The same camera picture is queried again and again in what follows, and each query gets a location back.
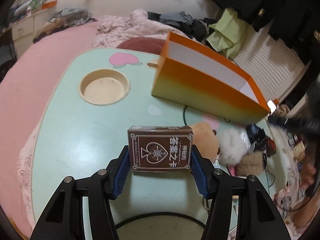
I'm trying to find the tan fluffy pompom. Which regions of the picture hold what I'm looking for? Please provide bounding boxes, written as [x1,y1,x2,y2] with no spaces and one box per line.
[236,151,265,177]

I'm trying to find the white fluffy pompom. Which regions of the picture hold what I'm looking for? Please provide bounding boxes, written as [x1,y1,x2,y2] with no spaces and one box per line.
[217,128,252,166]

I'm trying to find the brown plush toy keychain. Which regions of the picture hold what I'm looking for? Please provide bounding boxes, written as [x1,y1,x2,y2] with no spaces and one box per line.
[190,122,219,162]

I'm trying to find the brown card deck box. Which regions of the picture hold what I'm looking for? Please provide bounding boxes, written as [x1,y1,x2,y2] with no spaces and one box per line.
[127,126,193,172]

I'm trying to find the orange cardboard box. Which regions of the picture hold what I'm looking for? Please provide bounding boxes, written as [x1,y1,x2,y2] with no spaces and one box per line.
[151,33,270,125]

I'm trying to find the smartphone with lit screen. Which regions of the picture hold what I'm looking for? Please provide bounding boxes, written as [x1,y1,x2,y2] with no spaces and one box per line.
[267,100,277,114]

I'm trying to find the black hanging jacket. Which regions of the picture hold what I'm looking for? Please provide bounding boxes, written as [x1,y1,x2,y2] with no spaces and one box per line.
[212,0,319,64]

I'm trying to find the light green hanging garment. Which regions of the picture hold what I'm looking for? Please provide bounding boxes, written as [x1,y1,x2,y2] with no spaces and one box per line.
[206,8,250,60]

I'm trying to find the pile of dark clothes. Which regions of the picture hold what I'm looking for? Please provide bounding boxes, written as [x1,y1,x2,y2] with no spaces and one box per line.
[148,11,216,43]

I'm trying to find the dark red pillow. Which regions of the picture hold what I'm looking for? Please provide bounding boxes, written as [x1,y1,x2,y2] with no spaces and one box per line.
[117,37,165,55]

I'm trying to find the white desk with drawers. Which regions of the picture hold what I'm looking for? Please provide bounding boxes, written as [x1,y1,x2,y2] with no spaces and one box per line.
[1,1,56,59]

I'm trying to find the pink crumpled blanket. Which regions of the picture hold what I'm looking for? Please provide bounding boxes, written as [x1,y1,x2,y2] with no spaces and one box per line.
[93,9,186,48]

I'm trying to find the patterned clothes pile on bed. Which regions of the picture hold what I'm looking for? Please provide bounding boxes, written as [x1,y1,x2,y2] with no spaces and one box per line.
[33,8,97,44]

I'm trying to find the black cable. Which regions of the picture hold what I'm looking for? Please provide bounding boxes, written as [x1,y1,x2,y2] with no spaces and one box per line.
[114,211,207,230]

